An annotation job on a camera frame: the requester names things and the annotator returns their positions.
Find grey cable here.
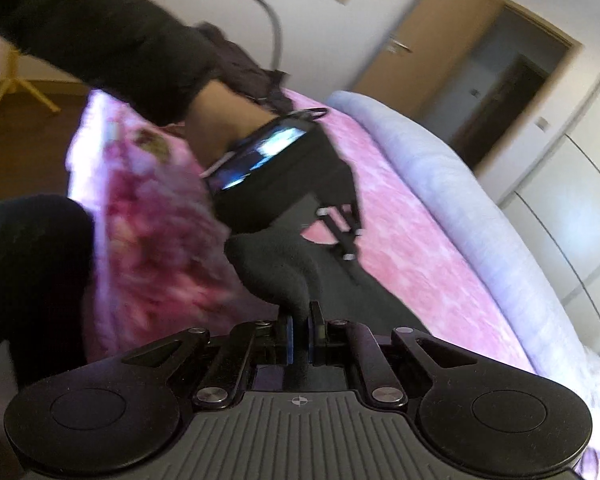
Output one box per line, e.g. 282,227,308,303
127,0,287,74

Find person's left forearm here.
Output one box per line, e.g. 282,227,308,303
0,0,222,127

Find dark teal long-sleeve shirt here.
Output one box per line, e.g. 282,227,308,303
226,226,432,342

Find yellow wooden coat rack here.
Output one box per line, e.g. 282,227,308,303
0,44,62,114

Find dark grey garment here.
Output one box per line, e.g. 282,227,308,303
195,21,294,114

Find grey striped duvet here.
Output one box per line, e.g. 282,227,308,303
326,90,600,413

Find white wardrobe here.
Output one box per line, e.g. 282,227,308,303
479,79,600,353

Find pink floral blanket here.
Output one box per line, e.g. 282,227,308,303
65,87,600,480

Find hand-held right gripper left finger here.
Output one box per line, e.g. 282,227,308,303
121,311,297,409

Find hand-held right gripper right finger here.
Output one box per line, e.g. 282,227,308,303
306,301,482,406

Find wooden door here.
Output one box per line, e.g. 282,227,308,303
351,0,507,107

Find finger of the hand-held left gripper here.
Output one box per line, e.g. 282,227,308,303
317,203,366,241
324,219,365,287

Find person's dark trouser leg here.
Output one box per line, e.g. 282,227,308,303
0,194,97,392

